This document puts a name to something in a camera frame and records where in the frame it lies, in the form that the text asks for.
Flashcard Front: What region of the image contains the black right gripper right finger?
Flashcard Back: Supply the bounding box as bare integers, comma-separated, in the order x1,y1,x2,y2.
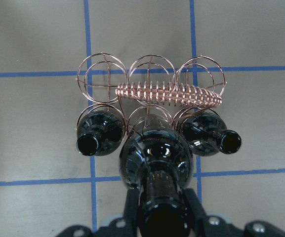
183,188,207,222

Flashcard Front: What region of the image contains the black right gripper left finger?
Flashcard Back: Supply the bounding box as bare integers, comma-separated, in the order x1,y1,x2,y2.
123,190,139,222

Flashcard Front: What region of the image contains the dark wine bottle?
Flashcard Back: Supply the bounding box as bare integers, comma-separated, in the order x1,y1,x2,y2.
180,112,242,157
76,110,124,156
120,128,193,237

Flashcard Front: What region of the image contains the copper wire wine basket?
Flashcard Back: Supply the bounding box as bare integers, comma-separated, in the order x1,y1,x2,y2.
76,52,224,132

